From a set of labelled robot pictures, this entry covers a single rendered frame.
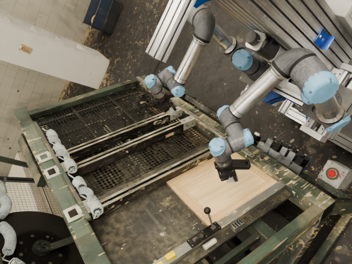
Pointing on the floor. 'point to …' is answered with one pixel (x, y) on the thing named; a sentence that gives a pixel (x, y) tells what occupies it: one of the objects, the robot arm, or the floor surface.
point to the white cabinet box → (50, 53)
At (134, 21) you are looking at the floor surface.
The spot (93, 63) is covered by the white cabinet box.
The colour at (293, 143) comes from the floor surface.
